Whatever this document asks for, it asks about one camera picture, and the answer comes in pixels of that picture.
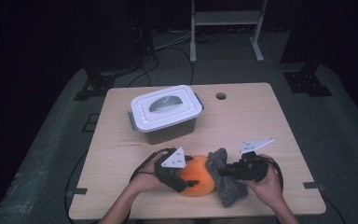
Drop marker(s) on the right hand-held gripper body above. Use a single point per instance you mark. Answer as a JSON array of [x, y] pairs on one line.
[[250, 168]]

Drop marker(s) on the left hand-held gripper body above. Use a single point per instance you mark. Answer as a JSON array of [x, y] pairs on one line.
[[171, 168]]

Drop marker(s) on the orange round fruit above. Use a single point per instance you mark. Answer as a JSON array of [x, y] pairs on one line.
[[199, 174]]

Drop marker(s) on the grey fluffy cloth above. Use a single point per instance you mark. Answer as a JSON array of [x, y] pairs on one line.
[[230, 189]]

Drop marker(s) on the translucent grey storage box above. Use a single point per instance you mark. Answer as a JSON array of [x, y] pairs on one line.
[[171, 133]]

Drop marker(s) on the person's right hand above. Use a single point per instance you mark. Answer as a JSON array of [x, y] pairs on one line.
[[265, 191]]

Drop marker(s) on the person's left hand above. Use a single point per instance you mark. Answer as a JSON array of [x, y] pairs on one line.
[[143, 183]]

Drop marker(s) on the black tape strip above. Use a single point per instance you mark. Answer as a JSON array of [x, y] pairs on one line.
[[313, 185], [76, 191]]

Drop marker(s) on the black stand base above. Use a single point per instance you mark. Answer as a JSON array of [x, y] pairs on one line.
[[94, 88], [307, 82]]

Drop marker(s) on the white metal stand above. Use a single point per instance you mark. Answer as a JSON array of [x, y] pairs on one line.
[[227, 18]]

